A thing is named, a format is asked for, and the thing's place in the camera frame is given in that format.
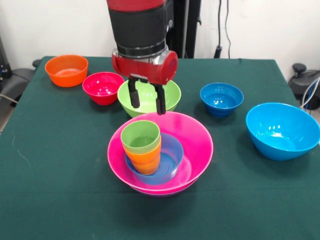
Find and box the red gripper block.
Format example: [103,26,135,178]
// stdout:
[111,49,179,116]

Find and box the green cup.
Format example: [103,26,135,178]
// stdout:
[120,120,161,155]

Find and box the small light blue bowl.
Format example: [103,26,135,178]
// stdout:
[124,132,185,186]

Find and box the large pink bowl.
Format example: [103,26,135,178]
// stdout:
[107,111,215,197]

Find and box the orange cup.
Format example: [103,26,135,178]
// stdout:
[123,138,162,176]

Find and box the lime green bowl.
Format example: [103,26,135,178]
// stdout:
[117,79,182,119]

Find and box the small pink bowl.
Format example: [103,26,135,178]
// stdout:
[81,71,125,106]

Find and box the dark blue bowl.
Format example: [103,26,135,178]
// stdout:
[199,82,245,118]

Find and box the orange bowl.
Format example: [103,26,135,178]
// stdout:
[44,54,89,88]

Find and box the purple bowl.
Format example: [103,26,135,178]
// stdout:
[134,184,195,198]

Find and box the dark green tablecloth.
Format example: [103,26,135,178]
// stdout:
[0,55,320,240]

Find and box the large light blue bowl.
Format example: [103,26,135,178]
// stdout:
[245,101,320,162]

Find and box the black hanging cable with plug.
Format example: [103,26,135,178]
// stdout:
[214,0,232,60]

